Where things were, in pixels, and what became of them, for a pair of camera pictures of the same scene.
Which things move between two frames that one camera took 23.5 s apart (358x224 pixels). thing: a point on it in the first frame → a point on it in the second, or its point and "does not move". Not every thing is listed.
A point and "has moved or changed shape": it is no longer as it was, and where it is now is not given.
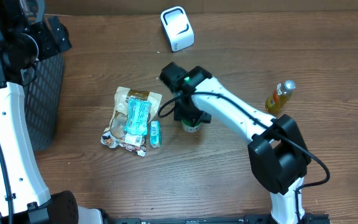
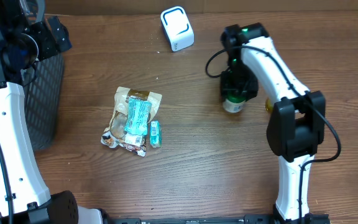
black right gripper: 191,116 → 238,90
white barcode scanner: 176,22 does not move
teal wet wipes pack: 138,116 does not move
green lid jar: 191,129 has moved or changed shape
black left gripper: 41,31 does not move
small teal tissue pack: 155,134 does not move
